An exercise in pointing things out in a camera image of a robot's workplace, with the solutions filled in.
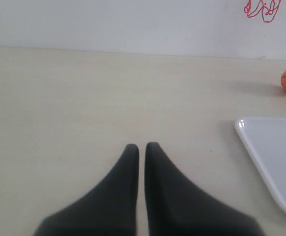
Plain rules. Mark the white plastic tray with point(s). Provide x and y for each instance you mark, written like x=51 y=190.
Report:
x=265 y=141

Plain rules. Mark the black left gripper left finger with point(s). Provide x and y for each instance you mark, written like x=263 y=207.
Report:
x=109 y=209

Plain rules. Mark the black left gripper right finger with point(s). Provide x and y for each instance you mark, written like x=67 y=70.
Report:
x=177 y=207

